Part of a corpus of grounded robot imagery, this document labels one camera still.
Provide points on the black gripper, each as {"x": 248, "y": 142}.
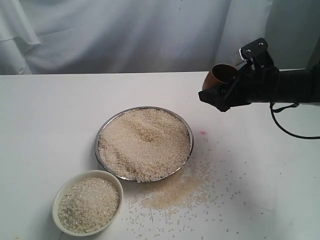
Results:
{"x": 255, "y": 82}

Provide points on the brown wooden cup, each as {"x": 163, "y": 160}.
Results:
{"x": 218, "y": 75}

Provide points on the round steel rice tray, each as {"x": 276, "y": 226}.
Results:
{"x": 144, "y": 144}

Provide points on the white fabric backdrop curtain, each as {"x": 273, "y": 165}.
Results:
{"x": 141, "y": 36}

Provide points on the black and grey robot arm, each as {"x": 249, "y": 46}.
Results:
{"x": 298, "y": 86}

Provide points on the spilled rice grains on table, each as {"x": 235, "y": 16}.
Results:
{"x": 217, "y": 195}

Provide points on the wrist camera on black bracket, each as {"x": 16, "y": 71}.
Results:
{"x": 249, "y": 51}

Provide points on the white ceramic rice bowl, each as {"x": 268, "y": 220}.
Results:
{"x": 88, "y": 203}

